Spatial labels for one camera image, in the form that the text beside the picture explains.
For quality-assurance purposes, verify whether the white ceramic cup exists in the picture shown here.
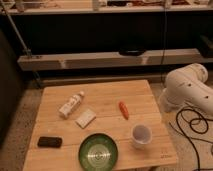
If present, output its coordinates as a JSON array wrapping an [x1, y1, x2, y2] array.
[[131, 124, 152, 149]]

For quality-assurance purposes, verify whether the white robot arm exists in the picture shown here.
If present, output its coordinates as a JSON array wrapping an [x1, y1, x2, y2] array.
[[158, 63, 213, 115]]

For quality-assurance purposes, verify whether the green ceramic bowl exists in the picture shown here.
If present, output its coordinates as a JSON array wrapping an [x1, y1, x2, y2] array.
[[78, 133, 118, 171]]

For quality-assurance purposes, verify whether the orange carrot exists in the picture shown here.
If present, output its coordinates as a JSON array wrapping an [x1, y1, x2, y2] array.
[[119, 102, 129, 120]]

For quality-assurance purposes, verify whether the wooden table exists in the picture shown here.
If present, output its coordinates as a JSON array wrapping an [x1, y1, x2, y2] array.
[[23, 80, 178, 171]]

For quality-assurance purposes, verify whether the white plastic bottle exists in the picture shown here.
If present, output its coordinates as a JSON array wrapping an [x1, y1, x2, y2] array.
[[59, 91, 85, 119]]

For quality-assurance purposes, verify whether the black object on shelf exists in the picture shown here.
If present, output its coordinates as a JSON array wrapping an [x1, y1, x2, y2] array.
[[118, 46, 146, 56]]

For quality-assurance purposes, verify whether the white lower shelf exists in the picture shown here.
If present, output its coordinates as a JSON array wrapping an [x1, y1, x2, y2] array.
[[18, 49, 213, 71]]

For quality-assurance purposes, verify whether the white shelf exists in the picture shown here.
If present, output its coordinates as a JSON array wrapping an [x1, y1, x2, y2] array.
[[18, 49, 213, 71], [0, 0, 213, 15]]

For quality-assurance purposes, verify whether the metal diagonal pole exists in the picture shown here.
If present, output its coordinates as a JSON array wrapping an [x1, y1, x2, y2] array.
[[0, 0, 42, 89]]

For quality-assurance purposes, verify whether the white upper shelf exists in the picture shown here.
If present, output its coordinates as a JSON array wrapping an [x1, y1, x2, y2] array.
[[0, 0, 213, 15]]

